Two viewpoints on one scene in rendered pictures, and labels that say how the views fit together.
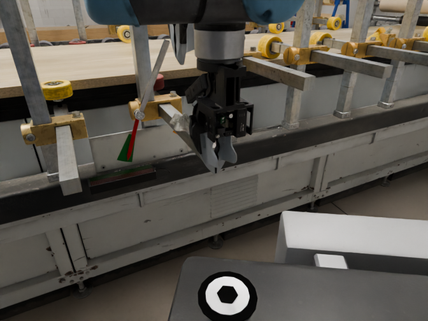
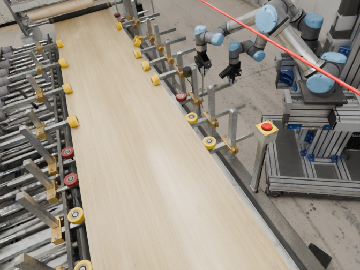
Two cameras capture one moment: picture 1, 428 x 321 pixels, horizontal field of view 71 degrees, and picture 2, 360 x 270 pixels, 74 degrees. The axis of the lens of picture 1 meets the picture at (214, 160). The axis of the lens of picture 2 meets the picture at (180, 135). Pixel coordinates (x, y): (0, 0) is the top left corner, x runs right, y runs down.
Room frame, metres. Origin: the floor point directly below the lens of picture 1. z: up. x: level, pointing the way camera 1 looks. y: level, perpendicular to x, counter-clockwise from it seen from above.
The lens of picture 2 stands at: (0.69, 1.61, 2.01)
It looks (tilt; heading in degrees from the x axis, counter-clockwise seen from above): 47 degrees down; 280
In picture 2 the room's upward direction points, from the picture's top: 10 degrees counter-clockwise
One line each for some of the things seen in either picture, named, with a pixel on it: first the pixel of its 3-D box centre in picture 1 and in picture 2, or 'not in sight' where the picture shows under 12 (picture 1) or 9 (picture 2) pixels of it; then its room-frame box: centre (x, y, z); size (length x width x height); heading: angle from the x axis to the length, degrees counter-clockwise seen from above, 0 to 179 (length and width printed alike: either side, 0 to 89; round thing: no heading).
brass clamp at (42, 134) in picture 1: (55, 129); (210, 119); (0.67, 0.38, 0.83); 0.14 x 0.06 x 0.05; 116
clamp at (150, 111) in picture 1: (155, 107); (194, 98); (0.78, 0.16, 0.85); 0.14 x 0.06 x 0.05; 116
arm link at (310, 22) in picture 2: not in sight; (311, 25); (-0.05, -0.09, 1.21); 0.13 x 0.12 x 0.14; 113
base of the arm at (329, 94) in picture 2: not in sight; (324, 83); (0.00, 0.40, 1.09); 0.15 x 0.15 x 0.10
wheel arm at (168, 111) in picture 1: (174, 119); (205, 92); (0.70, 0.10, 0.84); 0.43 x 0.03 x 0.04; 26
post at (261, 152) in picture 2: not in sight; (259, 166); (0.43, 0.86, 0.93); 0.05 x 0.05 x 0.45; 26
